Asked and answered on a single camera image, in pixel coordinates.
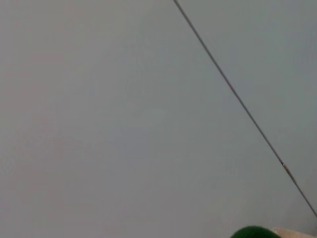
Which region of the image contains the beige handbag with green handles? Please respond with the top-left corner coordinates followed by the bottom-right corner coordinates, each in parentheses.
top-left (230, 225), bottom-right (317, 238)

